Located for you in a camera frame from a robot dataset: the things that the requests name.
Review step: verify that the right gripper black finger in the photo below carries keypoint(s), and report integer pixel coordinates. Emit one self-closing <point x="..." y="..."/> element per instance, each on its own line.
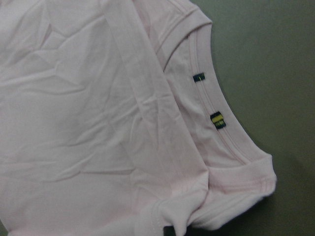
<point x="169" y="231"/>

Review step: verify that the pink Snoopy t-shirt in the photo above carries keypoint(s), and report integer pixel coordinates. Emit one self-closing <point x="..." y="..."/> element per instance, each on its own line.
<point x="112" y="122"/>

